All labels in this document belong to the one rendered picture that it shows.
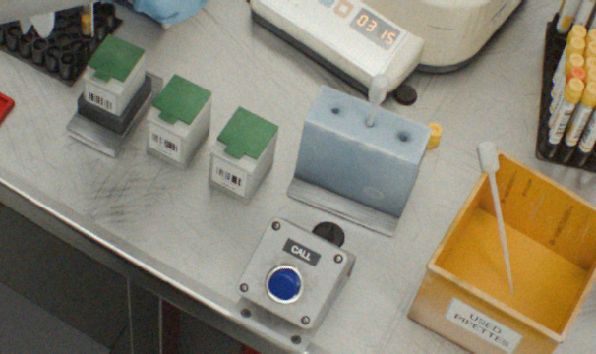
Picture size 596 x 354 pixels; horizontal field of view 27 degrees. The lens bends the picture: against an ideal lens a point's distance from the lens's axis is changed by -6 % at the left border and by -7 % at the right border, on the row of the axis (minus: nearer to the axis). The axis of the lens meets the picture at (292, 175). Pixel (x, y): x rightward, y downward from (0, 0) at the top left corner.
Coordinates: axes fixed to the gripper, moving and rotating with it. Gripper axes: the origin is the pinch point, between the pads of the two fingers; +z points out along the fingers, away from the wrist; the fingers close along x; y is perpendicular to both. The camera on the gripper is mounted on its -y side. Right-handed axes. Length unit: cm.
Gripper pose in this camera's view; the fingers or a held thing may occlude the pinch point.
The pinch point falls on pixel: (99, 4)
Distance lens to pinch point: 111.4
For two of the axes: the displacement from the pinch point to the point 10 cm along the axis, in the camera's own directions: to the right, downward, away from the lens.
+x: 9.3, -2.6, 2.7
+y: 3.6, 8.2, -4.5
